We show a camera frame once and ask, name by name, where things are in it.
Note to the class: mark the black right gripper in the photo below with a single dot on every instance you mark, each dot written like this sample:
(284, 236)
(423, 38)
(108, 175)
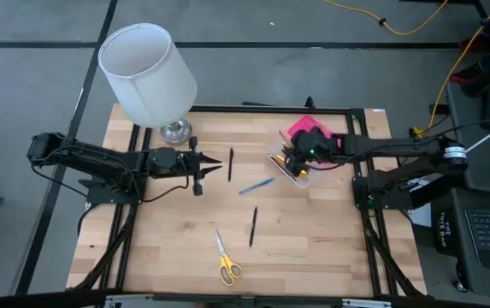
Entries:
(313, 143)

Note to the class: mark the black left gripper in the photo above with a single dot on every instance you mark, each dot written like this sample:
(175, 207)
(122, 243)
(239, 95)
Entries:
(184, 163)

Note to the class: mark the plain yellow highlighter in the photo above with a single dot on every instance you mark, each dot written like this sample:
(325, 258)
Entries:
(279, 159)

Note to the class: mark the black pen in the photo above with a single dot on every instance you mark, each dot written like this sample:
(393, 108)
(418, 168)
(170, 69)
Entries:
(230, 164)
(253, 226)

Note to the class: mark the pink lid clear pencil box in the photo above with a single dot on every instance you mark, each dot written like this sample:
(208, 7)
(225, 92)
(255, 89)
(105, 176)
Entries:
(302, 125)

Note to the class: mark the blue pen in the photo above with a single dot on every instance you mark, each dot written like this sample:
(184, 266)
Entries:
(256, 186)

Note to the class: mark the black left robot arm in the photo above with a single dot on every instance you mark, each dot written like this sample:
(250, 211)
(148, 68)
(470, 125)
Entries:
(90, 158)

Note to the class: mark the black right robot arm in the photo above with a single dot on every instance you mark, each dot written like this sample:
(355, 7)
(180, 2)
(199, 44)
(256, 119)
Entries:
(398, 145)

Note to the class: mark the white shade silver table lamp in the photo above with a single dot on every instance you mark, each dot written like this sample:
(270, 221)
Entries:
(150, 77)

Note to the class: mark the black tote bag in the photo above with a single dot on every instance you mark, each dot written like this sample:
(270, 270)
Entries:
(445, 231)

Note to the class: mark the dark grey side cart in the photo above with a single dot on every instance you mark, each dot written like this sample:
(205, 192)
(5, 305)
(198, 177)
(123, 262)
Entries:
(484, 179)

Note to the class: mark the black rig crossbar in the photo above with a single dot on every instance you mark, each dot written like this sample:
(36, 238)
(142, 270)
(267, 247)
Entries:
(56, 299)

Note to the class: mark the black aluminium table frame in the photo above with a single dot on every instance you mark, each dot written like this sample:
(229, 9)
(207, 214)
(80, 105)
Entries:
(249, 109)

